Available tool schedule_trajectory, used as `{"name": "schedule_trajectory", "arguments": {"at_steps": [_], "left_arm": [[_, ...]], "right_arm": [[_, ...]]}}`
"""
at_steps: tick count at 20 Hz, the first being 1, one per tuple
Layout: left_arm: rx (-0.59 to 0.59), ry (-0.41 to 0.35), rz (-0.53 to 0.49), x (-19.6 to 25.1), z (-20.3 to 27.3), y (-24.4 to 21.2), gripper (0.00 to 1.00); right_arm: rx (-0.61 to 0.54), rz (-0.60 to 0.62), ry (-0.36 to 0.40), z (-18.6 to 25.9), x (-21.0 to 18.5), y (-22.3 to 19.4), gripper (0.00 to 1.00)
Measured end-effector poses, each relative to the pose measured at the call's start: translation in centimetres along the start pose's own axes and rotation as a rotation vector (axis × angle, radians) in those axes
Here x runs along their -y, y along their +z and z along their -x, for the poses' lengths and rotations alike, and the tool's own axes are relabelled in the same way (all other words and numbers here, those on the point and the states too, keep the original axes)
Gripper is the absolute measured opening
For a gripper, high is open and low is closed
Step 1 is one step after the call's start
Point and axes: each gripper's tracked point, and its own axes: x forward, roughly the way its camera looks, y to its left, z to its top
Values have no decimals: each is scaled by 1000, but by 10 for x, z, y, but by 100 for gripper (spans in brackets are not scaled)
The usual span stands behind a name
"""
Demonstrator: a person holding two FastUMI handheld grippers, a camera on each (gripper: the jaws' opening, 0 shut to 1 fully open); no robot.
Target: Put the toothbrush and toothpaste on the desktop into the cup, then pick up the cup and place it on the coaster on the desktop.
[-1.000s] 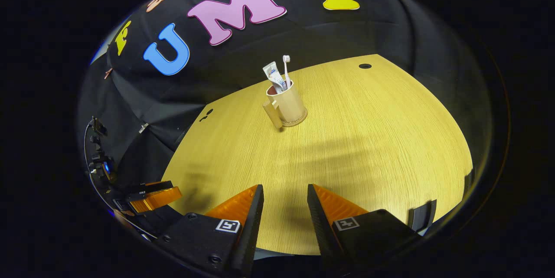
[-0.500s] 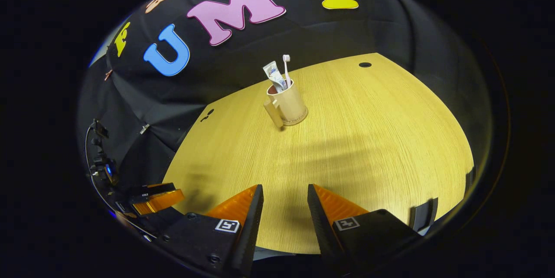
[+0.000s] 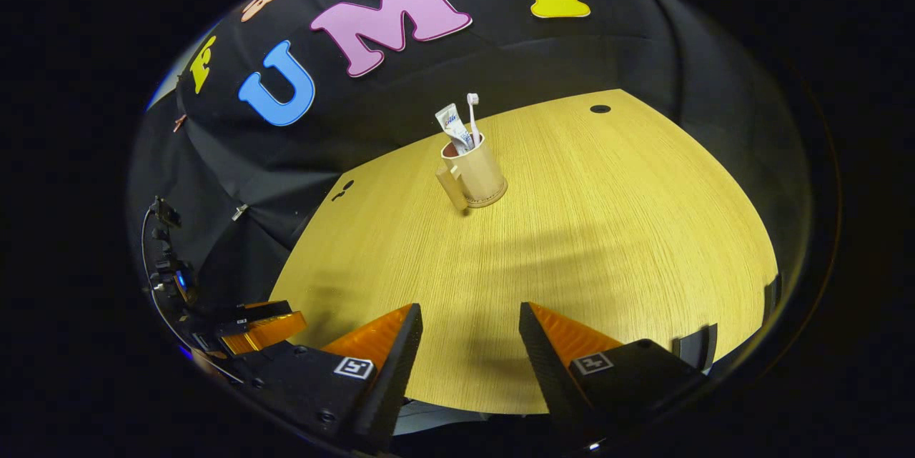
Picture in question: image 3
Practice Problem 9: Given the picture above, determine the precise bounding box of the black desk edge bracket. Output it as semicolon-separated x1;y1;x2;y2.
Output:
762;272;782;324

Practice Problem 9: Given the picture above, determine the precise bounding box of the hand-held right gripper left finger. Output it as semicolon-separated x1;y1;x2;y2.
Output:
247;303;424;455

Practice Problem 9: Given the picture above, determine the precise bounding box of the white toothbrush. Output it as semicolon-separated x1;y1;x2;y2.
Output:
467;93;484;149

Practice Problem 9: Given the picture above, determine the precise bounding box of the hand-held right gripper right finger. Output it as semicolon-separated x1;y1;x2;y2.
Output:
519;302;708;444

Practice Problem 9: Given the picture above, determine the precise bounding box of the beige cup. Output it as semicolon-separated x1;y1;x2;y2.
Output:
436;133;508;214

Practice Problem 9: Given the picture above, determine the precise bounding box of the wooden desktop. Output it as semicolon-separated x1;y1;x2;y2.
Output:
268;89;780;416

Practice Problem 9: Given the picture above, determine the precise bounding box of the white toothpaste tube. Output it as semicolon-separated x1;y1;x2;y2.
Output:
435;104;474;155

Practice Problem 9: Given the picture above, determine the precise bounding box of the black backdrop cloth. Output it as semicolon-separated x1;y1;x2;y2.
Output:
129;0;816;348

